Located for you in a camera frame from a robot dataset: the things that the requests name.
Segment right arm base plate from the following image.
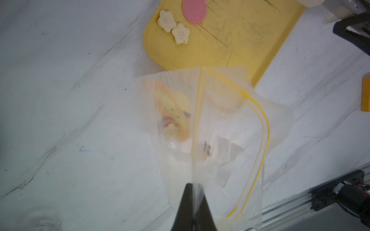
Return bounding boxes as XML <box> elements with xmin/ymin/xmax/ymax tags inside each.
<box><xmin>311</xmin><ymin>170</ymin><xmax>370</xmax><ymax>216</ymax></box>

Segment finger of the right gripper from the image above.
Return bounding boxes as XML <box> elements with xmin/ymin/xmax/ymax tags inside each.
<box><xmin>332</xmin><ymin>11</ymin><xmax>370</xmax><ymax>55</ymax></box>

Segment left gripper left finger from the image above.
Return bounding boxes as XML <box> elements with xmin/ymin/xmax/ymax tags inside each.
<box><xmin>171</xmin><ymin>183</ymin><xmax>193</xmax><ymax>231</ymax></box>

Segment aluminium mounting rail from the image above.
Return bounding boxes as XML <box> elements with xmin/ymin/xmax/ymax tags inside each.
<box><xmin>262</xmin><ymin>164</ymin><xmax>370</xmax><ymax>231</ymax></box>

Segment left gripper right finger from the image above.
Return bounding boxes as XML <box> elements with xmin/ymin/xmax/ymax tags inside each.
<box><xmin>195</xmin><ymin>193</ymin><xmax>217</xmax><ymax>231</ymax></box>

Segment pink round cookie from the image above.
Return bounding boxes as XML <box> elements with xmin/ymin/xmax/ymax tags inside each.
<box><xmin>182</xmin><ymin>0</ymin><xmax>207</xmax><ymax>24</ymax></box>

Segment white slotted kitchen tongs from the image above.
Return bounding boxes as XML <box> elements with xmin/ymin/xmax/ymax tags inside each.
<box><xmin>296</xmin><ymin>0</ymin><xmax>370</xmax><ymax>25</ymax></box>

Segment yellow plastic tray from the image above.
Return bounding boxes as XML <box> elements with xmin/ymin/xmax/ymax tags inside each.
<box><xmin>143</xmin><ymin>1</ymin><xmax>305</xmax><ymax>86</ymax></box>

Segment yellow block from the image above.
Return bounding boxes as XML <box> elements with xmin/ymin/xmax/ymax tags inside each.
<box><xmin>361</xmin><ymin>76</ymin><xmax>370</xmax><ymax>112</ymax></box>

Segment clear resealable zip bag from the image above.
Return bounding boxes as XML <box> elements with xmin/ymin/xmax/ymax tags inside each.
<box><xmin>137</xmin><ymin>66</ymin><xmax>293</xmax><ymax>231</ymax></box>

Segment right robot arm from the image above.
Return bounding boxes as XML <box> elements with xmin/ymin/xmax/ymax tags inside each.
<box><xmin>333</xmin><ymin>11</ymin><xmax>370</xmax><ymax>227</ymax></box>

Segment beige flower cookie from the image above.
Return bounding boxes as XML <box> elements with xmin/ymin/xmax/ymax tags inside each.
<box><xmin>172</xmin><ymin>23</ymin><xmax>190</xmax><ymax>45</ymax></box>
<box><xmin>157</xmin><ymin>10</ymin><xmax>177</xmax><ymax>33</ymax></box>

